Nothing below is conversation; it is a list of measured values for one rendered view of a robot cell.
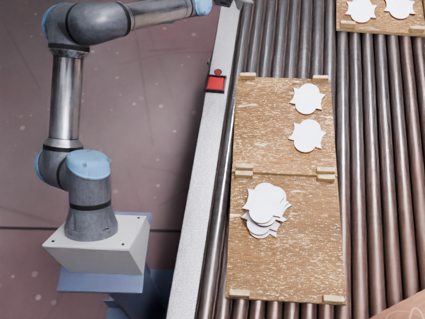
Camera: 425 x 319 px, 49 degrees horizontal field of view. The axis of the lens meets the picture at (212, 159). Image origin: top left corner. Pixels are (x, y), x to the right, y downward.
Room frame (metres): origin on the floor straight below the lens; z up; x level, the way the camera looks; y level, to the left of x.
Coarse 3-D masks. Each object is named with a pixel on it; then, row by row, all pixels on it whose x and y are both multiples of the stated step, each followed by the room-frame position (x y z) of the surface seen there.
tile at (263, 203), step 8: (264, 184) 0.65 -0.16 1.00; (248, 192) 0.63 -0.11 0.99; (256, 192) 0.62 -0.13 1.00; (264, 192) 0.62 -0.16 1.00; (272, 192) 0.62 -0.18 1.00; (248, 200) 0.60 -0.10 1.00; (256, 200) 0.60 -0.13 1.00; (264, 200) 0.59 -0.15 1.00; (272, 200) 0.59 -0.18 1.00; (280, 200) 0.59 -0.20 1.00; (248, 208) 0.57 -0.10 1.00; (256, 208) 0.57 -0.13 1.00; (264, 208) 0.57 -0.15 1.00; (272, 208) 0.57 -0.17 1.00; (256, 216) 0.54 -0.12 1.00; (264, 216) 0.54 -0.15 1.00; (272, 216) 0.54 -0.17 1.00
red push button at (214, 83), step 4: (208, 80) 1.14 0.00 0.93; (212, 80) 1.13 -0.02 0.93; (216, 80) 1.13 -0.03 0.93; (220, 80) 1.13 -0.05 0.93; (208, 84) 1.12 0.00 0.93; (212, 84) 1.12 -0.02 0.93; (216, 84) 1.11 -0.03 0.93; (220, 84) 1.11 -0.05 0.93; (208, 88) 1.10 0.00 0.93; (212, 88) 1.10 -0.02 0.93; (216, 88) 1.10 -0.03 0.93; (220, 88) 1.10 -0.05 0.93
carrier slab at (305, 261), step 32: (288, 192) 0.64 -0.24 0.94; (320, 192) 0.64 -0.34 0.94; (288, 224) 0.53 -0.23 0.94; (320, 224) 0.53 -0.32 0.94; (256, 256) 0.44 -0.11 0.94; (288, 256) 0.43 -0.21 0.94; (320, 256) 0.42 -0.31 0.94; (256, 288) 0.34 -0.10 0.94; (288, 288) 0.34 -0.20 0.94; (320, 288) 0.33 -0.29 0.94
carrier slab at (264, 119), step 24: (240, 96) 1.05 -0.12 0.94; (264, 96) 1.04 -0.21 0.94; (288, 96) 1.03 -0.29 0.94; (240, 120) 0.94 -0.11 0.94; (264, 120) 0.93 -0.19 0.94; (288, 120) 0.93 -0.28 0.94; (240, 144) 0.84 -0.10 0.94; (264, 144) 0.83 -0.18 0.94; (288, 144) 0.83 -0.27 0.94; (264, 168) 0.74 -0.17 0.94; (288, 168) 0.73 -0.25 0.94; (312, 168) 0.73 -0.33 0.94
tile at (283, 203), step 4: (276, 188) 0.64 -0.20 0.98; (280, 192) 0.62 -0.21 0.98; (280, 204) 0.58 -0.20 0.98; (284, 204) 0.58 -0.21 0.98; (280, 208) 0.57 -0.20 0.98; (280, 212) 0.56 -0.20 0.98; (280, 216) 0.54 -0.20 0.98; (272, 220) 0.53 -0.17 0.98; (276, 220) 0.53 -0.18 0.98; (280, 220) 0.53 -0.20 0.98; (260, 224) 0.52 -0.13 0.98; (264, 224) 0.52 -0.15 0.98; (268, 224) 0.52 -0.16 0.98; (272, 224) 0.52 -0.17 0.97
